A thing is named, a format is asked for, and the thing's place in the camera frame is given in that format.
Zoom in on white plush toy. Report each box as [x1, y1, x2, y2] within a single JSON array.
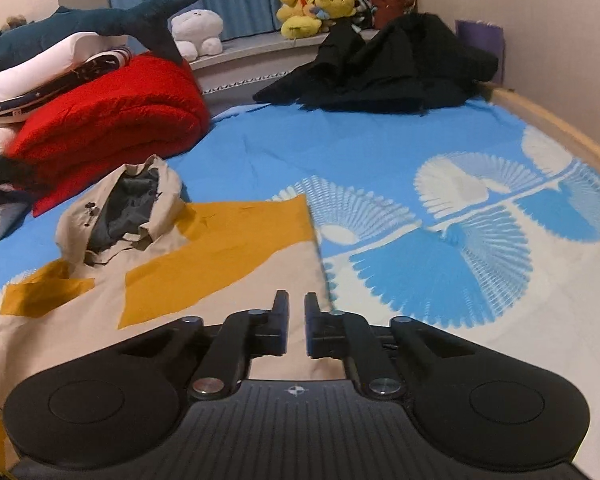
[[171, 9, 224, 62]]

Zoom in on black clothes pile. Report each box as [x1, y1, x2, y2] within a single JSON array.
[[253, 13, 498, 113]]

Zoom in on blue shark plush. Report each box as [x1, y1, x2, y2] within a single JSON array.
[[0, 0, 199, 72]]

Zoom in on yellow plush toys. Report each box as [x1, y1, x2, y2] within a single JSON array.
[[276, 0, 356, 40]]

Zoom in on wooden bed frame rail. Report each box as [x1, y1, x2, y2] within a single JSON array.
[[480, 82, 600, 173]]

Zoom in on red folded blanket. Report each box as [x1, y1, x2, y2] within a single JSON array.
[[7, 53, 211, 217]]

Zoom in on purple bag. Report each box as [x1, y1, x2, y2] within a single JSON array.
[[455, 20, 506, 84]]

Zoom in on beige and mustard jacket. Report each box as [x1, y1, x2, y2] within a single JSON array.
[[0, 156, 343, 471]]

